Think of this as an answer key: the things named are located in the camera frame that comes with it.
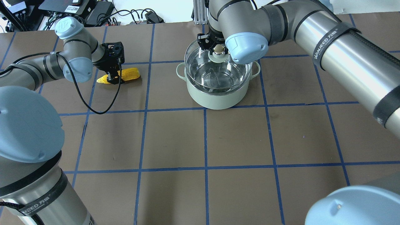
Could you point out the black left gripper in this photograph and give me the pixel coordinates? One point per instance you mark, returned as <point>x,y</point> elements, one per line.
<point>102,63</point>

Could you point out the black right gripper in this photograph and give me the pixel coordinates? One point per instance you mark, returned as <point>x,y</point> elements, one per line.
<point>214,37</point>

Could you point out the yellow corn cob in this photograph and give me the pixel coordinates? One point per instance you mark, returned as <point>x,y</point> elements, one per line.
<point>128,74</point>

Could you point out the glass pot lid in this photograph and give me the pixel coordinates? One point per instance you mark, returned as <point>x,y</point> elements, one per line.
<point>215,78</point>

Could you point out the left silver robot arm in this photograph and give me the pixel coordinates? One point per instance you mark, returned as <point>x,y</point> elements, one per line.
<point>33,186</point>

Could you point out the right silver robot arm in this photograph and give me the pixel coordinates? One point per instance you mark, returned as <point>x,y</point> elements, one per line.
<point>369,73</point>

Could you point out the pale green cooking pot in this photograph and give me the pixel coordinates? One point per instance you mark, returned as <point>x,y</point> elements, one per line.
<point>217,102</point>

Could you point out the black power adapter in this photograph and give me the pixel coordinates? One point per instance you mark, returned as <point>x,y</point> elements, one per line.
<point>101,10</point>

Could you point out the aluminium frame post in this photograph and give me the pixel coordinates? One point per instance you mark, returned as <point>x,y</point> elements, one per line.
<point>200,12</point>

